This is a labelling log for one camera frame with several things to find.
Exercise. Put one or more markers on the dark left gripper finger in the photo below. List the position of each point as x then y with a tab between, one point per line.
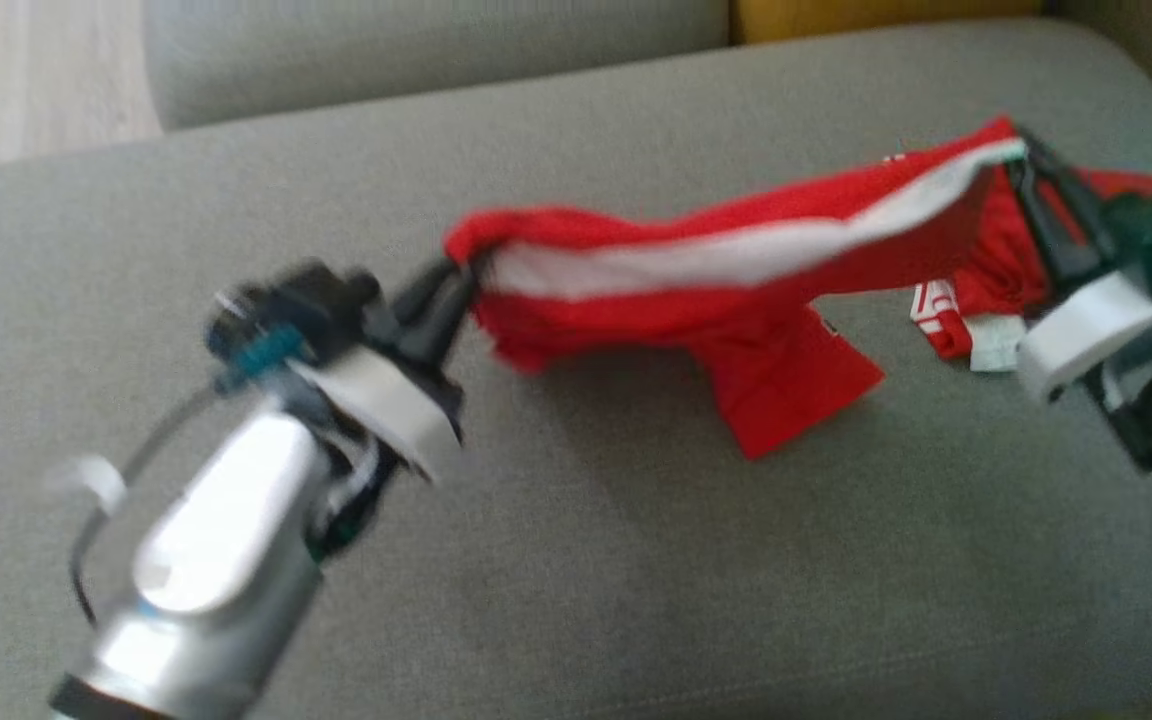
441	283
444	325

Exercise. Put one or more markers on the wide yellow sofa back cushion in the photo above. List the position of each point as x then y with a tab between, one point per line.
836	15

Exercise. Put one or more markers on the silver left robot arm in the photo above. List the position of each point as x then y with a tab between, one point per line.
206	540

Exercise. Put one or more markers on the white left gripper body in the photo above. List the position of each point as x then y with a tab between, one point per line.
396	405

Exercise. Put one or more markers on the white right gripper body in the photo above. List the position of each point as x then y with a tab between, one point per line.
1086	335

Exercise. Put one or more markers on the red white basketball jersey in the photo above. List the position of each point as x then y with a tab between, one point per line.
786	380

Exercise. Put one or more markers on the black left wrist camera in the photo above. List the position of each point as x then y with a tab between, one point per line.
306	300

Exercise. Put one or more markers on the large grey sofa seat cushion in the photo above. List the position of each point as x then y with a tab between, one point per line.
636	580

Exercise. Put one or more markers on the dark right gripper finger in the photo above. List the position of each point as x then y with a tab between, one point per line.
1076	200
1051	250

